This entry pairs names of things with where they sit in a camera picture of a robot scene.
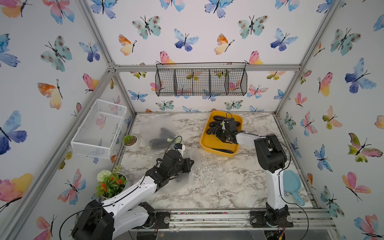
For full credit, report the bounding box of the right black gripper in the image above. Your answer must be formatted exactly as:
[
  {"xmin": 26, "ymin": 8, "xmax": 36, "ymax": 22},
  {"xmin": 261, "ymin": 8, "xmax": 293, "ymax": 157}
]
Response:
[{"xmin": 209, "ymin": 123, "xmax": 230, "ymax": 141}]

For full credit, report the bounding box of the eggplant at tray back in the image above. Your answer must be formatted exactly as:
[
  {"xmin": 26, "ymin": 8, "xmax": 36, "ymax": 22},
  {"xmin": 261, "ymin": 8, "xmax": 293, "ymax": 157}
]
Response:
[{"xmin": 213, "ymin": 116, "xmax": 231, "ymax": 122}]

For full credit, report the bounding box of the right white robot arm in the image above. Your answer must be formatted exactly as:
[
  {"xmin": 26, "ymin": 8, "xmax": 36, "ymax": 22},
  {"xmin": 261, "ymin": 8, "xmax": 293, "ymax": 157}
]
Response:
[{"xmin": 206, "ymin": 116, "xmax": 302, "ymax": 214}]

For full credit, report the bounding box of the white mesh wall basket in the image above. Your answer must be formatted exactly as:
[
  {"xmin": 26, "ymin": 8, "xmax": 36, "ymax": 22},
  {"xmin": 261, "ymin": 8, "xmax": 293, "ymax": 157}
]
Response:
[{"xmin": 71, "ymin": 99, "xmax": 127, "ymax": 159}]

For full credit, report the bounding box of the dark purple eggplant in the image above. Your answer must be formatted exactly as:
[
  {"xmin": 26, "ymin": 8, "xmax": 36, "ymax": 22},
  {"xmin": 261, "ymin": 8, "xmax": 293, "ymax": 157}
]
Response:
[{"xmin": 149, "ymin": 128, "xmax": 176, "ymax": 151}]

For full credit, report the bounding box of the clear zip-top bag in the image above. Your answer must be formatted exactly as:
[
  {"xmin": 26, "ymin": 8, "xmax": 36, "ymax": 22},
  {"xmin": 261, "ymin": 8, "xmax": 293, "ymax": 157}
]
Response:
[
  {"xmin": 139, "ymin": 114, "xmax": 179, "ymax": 156},
  {"xmin": 168, "ymin": 148, "xmax": 202, "ymax": 193}
]

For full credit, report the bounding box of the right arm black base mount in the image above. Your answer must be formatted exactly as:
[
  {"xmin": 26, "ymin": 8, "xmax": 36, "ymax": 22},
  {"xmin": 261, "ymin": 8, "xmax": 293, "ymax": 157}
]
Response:
[{"xmin": 249, "ymin": 211, "xmax": 294, "ymax": 228}]

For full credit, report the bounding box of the potted orange flower plant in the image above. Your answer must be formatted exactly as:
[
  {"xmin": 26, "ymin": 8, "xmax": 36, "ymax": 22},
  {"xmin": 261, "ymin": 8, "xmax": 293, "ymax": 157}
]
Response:
[{"xmin": 95, "ymin": 165, "xmax": 128, "ymax": 199}]

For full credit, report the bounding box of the light blue plastic scoop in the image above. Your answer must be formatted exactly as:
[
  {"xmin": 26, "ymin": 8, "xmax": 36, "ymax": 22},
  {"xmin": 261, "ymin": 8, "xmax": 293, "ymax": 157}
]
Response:
[{"xmin": 283, "ymin": 170, "xmax": 305, "ymax": 207}]

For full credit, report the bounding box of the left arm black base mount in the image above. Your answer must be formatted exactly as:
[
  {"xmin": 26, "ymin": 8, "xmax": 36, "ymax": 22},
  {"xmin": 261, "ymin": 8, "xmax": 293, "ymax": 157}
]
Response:
[{"xmin": 134, "ymin": 202, "xmax": 171, "ymax": 230}]

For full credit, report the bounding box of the yellow plastic tray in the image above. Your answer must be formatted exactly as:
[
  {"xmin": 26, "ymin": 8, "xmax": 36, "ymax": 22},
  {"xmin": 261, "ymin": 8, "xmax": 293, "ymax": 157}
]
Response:
[{"xmin": 200, "ymin": 111, "xmax": 243, "ymax": 158}]

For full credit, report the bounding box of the small white potted succulent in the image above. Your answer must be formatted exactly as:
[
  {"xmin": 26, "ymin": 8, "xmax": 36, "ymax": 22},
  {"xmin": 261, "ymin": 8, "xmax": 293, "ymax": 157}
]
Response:
[{"xmin": 123, "ymin": 135, "xmax": 138, "ymax": 147}]

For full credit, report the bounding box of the black wire wall basket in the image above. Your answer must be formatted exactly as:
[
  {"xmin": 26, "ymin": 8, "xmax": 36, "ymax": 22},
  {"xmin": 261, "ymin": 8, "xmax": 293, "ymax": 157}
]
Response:
[{"xmin": 152, "ymin": 62, "xmax": 248, "ymax": 97}]

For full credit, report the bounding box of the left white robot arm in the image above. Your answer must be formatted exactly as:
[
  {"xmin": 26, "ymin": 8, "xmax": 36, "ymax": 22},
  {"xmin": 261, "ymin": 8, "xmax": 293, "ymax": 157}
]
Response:
[{"xmin": 70, "ymin": 150, "xmax": 195, "ymax": 240}]

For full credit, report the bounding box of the eggplant in tray front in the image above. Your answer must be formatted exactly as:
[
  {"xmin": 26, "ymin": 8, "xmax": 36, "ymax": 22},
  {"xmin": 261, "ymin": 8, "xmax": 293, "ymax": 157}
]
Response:
[{"xmin": 213, "ymin": 149, "xmax": 234, "ymax": 154}]

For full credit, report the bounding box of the aluminium front rail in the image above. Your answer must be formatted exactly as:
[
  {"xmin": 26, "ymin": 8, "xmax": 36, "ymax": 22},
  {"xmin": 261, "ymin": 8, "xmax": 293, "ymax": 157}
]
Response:
[{"xmin": 83, "ymin": 209, "xmax": 337, "ymax": 232}]

